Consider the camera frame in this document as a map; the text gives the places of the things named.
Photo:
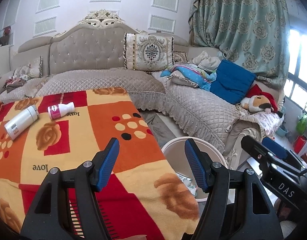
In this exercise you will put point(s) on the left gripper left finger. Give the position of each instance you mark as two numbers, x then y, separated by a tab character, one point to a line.
49	215

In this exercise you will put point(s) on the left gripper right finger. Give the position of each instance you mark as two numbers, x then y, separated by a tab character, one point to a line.
237	207

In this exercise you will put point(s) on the white green plastic wrapper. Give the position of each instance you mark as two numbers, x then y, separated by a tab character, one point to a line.
188	182

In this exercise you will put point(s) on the orange red patterned blanket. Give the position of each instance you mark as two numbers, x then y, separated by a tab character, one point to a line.
144	196

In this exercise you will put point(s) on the plush toy with red hat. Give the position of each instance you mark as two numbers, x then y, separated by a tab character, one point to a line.
256	100

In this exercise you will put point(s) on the small pink label bottle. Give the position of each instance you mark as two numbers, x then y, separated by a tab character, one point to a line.
60	110

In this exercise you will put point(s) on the white thermos bottle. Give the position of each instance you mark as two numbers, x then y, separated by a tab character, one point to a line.
21	122

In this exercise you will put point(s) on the blue cushion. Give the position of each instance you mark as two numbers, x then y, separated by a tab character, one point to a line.
232	82

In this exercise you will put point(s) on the colourful blue striped cloth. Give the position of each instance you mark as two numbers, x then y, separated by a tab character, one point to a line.
189	75

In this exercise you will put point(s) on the pile of clothes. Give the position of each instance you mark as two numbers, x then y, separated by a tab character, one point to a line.
15	82

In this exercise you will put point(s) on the beige tufted sofa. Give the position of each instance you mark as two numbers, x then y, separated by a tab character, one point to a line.
90	56

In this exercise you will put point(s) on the green patterned curtain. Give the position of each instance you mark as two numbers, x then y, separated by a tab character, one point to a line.
251	33

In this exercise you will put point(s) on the embroidered beige cushion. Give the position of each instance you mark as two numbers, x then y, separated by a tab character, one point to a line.
147	52

